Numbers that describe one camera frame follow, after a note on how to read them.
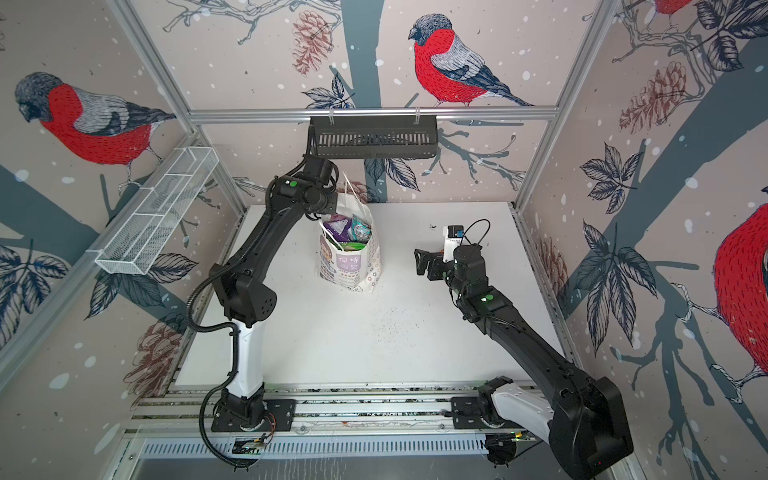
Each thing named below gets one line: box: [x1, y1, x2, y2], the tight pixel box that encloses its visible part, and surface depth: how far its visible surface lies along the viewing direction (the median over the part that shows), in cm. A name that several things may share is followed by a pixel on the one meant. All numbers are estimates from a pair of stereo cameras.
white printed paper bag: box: [318, 172, 383, 293], surface depth 87 cm
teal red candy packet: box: [349, 214, 372, 243], surface depth 90 cm
